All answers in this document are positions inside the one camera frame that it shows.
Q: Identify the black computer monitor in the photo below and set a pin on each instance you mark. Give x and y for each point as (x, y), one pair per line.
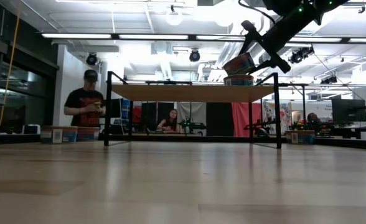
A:
(116, 109)
(348, 110)

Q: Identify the blue pink seafood can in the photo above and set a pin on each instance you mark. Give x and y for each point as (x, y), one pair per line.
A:
(301, 137)
(58, 135)
(239, 81)
(237, 64)
(88, 133)

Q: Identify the white cloth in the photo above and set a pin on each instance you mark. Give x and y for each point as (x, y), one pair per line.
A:
(195, 110)

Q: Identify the round black ceiling spotlight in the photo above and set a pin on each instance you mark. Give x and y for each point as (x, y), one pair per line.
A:
(194, 56)
(91, 59)

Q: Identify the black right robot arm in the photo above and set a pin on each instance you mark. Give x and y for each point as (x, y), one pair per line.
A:
(313, 7)

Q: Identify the white box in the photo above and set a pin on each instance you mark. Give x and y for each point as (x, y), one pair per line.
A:
(30, 129)

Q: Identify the colourful poster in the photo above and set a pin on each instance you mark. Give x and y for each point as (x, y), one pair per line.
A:
(282, 112)

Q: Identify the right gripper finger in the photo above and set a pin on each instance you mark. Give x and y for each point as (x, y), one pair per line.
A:
(265, 67)
(246, 40)

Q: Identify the red curtain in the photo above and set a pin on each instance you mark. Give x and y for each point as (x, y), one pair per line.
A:
(242, 119)

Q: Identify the black ceiling spotlight cluster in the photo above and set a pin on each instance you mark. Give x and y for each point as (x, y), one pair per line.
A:
(301, 55)
(329, 80)

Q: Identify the background robot arm green light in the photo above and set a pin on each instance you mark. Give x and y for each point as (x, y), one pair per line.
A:
(190, 124)

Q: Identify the black table frame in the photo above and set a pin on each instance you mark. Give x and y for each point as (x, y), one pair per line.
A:
(201, 139)

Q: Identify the background black rig frame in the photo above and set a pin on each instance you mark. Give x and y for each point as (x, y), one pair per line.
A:
(304, 105)

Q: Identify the background black robot arm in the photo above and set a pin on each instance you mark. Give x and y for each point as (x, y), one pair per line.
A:
(257, 129)

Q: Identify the long ceiling light rail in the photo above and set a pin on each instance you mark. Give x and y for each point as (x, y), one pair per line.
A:
(155, 36)

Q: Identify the black panel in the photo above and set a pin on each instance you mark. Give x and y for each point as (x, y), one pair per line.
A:
(219, 119)

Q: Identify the wooden shelf black legs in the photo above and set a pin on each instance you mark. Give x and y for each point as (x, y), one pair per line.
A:
(186, 93)

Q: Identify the cluttered background desk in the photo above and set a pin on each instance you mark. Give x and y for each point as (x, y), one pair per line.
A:
(341, 129)

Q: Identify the person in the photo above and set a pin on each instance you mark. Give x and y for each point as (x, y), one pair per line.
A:
(313, 118)
(170, 123)
(85, 105)

